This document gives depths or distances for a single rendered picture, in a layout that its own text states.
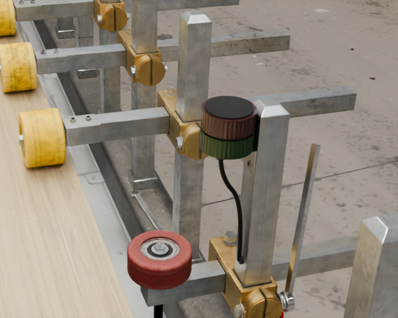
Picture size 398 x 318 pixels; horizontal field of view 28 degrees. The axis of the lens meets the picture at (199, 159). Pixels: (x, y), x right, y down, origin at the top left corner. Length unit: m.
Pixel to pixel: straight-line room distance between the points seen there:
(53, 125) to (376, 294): 0.57
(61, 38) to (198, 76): 1.05
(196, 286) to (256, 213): 0.15
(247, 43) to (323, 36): 2.72
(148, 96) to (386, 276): 0.77
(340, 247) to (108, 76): 0.71
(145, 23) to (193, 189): 0.30
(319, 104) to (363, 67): 2.60
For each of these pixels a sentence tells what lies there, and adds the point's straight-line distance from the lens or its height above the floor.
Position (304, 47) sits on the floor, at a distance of 4.00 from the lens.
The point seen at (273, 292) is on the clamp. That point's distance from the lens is 0.99.
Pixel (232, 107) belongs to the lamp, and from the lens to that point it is 0.85.
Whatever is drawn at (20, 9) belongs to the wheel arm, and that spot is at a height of 0.96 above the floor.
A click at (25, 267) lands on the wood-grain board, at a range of 0.97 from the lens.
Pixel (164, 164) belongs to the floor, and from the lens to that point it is 2.90.
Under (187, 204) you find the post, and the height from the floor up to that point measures 0.83.
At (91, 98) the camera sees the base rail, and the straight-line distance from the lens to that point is 1.80.
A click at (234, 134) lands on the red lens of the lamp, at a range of 0.84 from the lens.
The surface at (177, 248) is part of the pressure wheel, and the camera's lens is 0.98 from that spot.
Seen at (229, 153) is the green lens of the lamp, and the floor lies 1.07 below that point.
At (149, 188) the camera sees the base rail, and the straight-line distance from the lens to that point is 1.47.
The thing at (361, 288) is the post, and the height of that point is 1.06.
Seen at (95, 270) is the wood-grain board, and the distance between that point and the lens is 0.95.
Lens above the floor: 1.50
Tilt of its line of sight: 31 degrees down
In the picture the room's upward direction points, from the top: 3 degrees clockwise
